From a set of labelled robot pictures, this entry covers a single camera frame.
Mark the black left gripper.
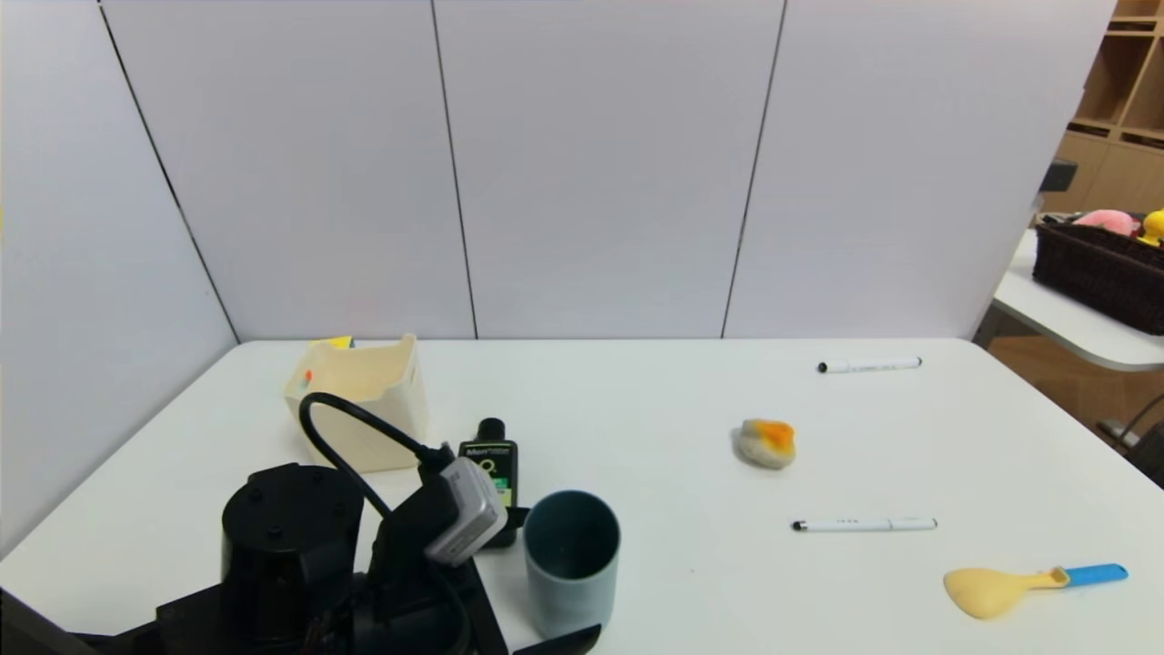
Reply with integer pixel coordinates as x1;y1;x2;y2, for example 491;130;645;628
353;506;602;655

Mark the blue grey cup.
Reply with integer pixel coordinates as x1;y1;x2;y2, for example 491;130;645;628
523;490;622;641

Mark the cream white plastic box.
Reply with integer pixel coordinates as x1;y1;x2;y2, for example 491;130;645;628
283;334;429;475

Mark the black bottle with green label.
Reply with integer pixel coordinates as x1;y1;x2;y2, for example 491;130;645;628
458;418;519;549

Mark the white orange stone toy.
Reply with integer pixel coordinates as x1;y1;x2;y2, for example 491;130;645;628
734;418;798;470

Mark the white marker pen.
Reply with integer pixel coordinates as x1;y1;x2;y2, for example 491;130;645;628
817;357;923;375
791;518;938;534

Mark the white side table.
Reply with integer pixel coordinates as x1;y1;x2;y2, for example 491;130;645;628
973;227;1164;372

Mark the dark grey chair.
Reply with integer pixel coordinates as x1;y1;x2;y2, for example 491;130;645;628
1096;393;1164;489

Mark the dark wicker basket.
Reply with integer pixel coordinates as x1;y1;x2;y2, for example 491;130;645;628
1034;214;1164;336

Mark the pink plush toy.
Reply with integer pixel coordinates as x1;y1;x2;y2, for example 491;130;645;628
1073;209;1138;236

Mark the wooden shelf unit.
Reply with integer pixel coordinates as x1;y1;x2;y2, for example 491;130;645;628
1041;0;1164;215

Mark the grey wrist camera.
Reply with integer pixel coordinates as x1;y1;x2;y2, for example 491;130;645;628
424;457;509;568

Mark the black camera cable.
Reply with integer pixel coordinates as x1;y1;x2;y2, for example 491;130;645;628
298;392;456;521

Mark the yellow spoon with blue handle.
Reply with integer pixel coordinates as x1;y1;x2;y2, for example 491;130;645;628
943;563;1129;621

